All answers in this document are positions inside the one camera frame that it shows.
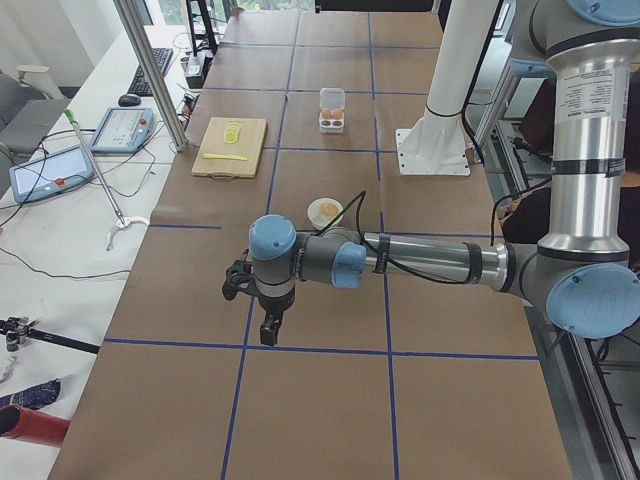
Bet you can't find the red cylinder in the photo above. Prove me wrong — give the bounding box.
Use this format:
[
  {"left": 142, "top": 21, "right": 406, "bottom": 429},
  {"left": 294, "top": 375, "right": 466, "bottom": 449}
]
[{"left": 1, "top": 405, "right": 70, "bottom": 447}]

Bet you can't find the white bowl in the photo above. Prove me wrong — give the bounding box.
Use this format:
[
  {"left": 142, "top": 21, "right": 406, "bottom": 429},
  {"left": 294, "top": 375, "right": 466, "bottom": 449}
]
[{"left": 307, "top": 198, "right": 343, "bottom": 230}]

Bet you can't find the near blue teach pendant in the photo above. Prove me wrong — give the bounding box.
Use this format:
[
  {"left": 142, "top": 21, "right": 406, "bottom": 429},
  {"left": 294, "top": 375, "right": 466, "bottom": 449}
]
[{"left": 9, "top": 145, "right": 95, "bottom": 204}]

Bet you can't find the black keyboard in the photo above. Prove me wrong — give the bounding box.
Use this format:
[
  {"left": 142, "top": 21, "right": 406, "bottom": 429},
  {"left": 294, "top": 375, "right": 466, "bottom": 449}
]
[{"left": 126, "top": 47, "right": 174, "bottom": 98}]

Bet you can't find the yellow plastic knife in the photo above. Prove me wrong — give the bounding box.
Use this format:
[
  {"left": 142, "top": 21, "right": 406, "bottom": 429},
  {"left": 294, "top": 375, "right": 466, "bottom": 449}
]
[{"left": 202, "top": 153, "right": 248, "bottom": 161}]

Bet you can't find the seated person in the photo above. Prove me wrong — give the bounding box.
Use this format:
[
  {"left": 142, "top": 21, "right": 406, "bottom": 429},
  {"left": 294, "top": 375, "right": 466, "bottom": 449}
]
[{"left": 502, "top": 172, "right": 639, "bottom": 250}]

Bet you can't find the bamboo cutting board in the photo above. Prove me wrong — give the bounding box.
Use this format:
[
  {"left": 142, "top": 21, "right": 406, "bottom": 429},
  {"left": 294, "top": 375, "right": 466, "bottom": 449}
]
[{"left": 191, "top": 117, "right": 267, "bottom": 179}]

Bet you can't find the blue patterned cloth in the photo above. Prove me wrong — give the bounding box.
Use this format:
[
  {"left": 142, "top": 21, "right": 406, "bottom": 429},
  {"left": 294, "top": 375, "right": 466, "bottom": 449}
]
[{"left": 1, "top": 379, "right": 61, "bottom": 410}]

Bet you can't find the far blue teach pendant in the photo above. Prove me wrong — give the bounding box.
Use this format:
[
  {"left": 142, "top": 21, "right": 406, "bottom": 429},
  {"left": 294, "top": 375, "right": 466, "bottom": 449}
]
[{"left": 90, "top": 107, "right": 154, "bottom": 155}]

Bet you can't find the metal reacher grabber stick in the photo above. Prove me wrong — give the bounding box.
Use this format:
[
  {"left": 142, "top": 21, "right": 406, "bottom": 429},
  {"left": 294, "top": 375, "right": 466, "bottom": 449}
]
[{"left": 64, "top": 109, "right": 150, "bottom": 251}]

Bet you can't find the clear plastic egg box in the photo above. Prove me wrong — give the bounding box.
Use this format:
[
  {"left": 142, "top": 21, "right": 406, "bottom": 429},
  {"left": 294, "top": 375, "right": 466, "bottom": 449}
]
[{"left": 318, "top": 87, "right": 346, "bottom": 134}]

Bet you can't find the white camera mast pedestal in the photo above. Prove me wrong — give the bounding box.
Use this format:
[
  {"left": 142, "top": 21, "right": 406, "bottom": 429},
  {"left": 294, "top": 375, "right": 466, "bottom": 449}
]
[{"left": 396, "top": 0, "right": 501, "bottom": 176}]

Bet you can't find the aluminium frame post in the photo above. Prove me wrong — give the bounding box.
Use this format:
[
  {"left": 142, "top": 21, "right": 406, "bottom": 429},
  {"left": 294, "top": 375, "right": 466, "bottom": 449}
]
[{"left": 113, "top": 0, "right": 188, "bottom": 152}]

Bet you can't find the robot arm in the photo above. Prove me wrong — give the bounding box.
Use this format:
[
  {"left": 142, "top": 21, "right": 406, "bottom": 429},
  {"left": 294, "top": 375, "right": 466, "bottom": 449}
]
[{"left": 247, "top": 1, "right": 639, "bottom": 346}]

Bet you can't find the blue teach pendant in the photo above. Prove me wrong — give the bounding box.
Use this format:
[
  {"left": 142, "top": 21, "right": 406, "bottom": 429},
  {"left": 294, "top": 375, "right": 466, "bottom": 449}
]
[
  {"left": 90, "top": 107, "right": 154, "bottom": 155},
  {"left": 9, "top": 145, "right": 95, "bottom": 204}
]

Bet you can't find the black tripod bar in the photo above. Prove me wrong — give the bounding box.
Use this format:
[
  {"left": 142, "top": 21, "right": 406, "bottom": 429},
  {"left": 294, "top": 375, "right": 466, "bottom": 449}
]
[{"left": 0, "top": 317, "right": 100, "bottom": 354}]

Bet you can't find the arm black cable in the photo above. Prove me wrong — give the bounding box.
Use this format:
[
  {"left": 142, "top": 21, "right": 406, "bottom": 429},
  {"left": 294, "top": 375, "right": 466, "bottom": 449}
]
[{"left": 314, "top": 189, "right": 494, "bottom": 284}]

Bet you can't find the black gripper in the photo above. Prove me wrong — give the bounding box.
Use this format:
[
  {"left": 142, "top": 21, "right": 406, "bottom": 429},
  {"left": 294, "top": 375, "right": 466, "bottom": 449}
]
[{"left": 258, "top": 290, "right": 295, "bottom": 346}]

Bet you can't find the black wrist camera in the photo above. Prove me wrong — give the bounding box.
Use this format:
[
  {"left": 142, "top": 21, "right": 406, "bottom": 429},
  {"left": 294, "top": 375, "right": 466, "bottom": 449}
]
[{"left": 222, "top": 249, "right": 258, "bottom": 301}]

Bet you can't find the black computer mouse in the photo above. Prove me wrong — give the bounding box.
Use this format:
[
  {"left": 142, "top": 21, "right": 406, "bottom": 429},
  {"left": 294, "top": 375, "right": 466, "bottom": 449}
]
[{"left": 118, "top": 93, "right": 141, "bottom": 107}]

